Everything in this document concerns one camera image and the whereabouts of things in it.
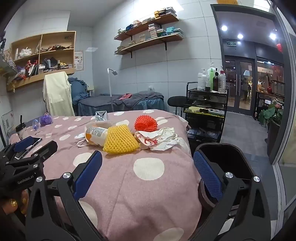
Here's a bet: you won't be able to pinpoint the wooden wall shelf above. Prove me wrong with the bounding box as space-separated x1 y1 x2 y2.
114 16 179 42
114 34 184 58

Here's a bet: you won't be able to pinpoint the row of stacked books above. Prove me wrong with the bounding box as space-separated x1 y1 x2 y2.
117 7 177 35

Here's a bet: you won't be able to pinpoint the white paper wrapper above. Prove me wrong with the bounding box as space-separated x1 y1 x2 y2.
134 127 180 151

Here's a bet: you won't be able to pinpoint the blue cloth pile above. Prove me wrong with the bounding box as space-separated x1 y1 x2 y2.
68 77 90 105

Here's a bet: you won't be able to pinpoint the black trolley cart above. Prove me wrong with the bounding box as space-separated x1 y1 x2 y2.
183 81 229 142

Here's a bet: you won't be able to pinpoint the massage bed with grey blanket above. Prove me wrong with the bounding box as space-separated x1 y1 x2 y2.
77 91 164 116

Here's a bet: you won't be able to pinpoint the plastic bottle with white label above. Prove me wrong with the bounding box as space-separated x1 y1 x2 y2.
85 126 109 146

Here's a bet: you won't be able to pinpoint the white floor lamp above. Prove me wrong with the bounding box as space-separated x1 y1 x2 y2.
107 68 118 112

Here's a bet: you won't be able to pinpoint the wall poster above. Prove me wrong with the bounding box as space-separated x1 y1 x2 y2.
74 50 84 71

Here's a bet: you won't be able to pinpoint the yellow foam fruit net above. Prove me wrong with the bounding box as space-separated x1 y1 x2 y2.
103 124 141 154

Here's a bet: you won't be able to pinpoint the two wooden wall shelves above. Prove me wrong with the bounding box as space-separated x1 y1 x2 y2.
117 23 184 52

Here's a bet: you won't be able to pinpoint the black trash bin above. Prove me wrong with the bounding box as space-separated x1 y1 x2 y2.
193 143 255 209

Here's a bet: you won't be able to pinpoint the person's left hand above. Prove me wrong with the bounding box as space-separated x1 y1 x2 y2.
0 189 30 218

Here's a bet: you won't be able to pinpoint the cream cloth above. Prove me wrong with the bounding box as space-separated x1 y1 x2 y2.
43 71 75 117

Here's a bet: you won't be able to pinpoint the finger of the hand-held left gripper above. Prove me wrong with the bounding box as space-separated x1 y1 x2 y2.
13 136 36 153
35 140 58 163

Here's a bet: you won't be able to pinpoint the white wall notice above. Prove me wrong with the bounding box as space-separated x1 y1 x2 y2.
1 111 15 136

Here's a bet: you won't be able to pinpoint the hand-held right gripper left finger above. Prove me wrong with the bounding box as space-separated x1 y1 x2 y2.
25 150 109 241

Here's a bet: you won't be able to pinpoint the black cup with straw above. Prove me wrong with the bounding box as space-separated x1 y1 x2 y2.
15 115 27 139

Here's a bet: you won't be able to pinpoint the glass door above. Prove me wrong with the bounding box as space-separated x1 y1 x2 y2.
223 56 255 110

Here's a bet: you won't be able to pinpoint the potted green plant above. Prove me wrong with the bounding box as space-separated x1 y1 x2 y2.
258 100 284 158

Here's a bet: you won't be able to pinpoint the wooden cubby shelf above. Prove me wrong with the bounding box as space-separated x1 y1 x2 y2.
6 31 77 92

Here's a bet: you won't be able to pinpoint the black stool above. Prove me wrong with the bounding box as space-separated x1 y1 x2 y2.
167 96 187 115

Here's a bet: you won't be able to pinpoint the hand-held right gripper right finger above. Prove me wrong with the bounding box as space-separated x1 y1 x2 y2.
193 151 272 241

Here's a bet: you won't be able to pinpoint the clear plastic bottle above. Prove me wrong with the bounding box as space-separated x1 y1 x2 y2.
218 66 226 93

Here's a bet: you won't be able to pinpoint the green bottle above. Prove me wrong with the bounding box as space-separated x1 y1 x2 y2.
207 62 218 91

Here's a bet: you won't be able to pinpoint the smartphone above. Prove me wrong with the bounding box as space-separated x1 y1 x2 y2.
15 137 43 160

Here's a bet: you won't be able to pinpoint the orange foam fruit net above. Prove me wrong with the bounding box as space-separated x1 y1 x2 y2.
134 115 158 132

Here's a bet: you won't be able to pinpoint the pink polka dot blanket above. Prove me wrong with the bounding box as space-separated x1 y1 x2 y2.
8 109 203 241

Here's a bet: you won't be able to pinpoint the white pump bottle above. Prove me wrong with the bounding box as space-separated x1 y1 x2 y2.
197 68 207 91

